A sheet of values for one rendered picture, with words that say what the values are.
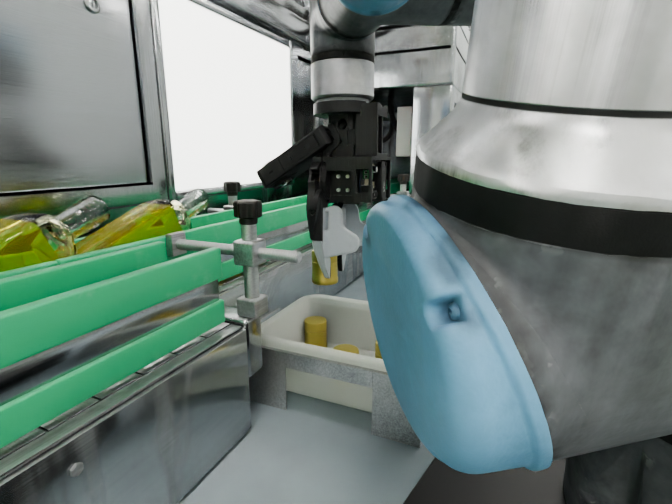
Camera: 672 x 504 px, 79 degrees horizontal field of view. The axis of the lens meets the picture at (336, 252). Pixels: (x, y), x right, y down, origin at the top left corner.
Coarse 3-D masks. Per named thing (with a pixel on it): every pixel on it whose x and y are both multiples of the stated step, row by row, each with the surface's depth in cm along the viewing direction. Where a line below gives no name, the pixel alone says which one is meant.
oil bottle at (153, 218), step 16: (144, 208) 49; (160, 208) 49; (176, 208) 50; (112, 224) 46; (128, 224) 46; (144, 224) 46; (160, 224) 48; (176, 224) 50; (80, 240) 44; (96, 240) 43; (112, 240) 43; (128, 240) 44
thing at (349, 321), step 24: (288, 312) 58; (312, 312) 63; (336, 312) 62; (360, 312) 61; (264, 336) 49; (288, 336) 57; (336, 336) 63; (360, 336) 61; (336, 360) 45; (360, 360) 44
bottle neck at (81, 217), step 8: (88, 200) 42; (96, 200) 42; (72, 208) 40; (80, 208) 40; (88, 208) 41; (96, 208) 42; (104, 208) 42; (56, 216) 39; (64, 216) 39; (72, 216) 40; (80, 216) 40; (88, 216) 41; (96, 216) 41; (104, 216) 42; (72, 224) 39; (80, 224) 40; (88, 224) 41; (96, 224) 42; (72, 232) 39; (80, 232) 40
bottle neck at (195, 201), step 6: (192, 192) 55; (198, 192) 56; (204, 192) 56; (180, 198) 55; (186, 198) 54; (192, 198) 54; (198, 198) 55; (204, 198) 56; (186, 204) 53; (192, 204) 54; (198, 204) 55; (204, 204) 56; (192, 210) 54; (198, 210) 55; (192, 216) 55
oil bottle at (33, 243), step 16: (0, 224) 36; (16, 224) 35; (32, 224) 35; (48, 224) 36; (64, 224) 39; (0, 240) 33; (16, 240) 34; (32, 240) 35; (48, 240) 36; (64, 240) 37; (0, 256) 33; (16, 256) 34; (32, 256) 35; (48, 256) 36; (64, 256) 37
